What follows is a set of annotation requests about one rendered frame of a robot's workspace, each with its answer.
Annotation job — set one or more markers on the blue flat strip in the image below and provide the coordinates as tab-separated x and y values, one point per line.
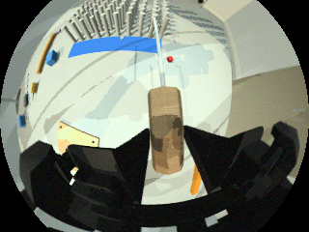
108	44

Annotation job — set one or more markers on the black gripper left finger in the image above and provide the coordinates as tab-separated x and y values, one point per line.
128	163

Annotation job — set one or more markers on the orange rectangular bar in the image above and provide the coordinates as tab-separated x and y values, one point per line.
196	181

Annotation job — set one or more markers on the hammer with orange handle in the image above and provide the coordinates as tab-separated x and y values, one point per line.
47	48

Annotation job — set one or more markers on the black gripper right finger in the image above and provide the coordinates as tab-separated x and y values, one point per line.
214	155

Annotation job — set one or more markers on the blue cube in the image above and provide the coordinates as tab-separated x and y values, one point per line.
21	122
51	58

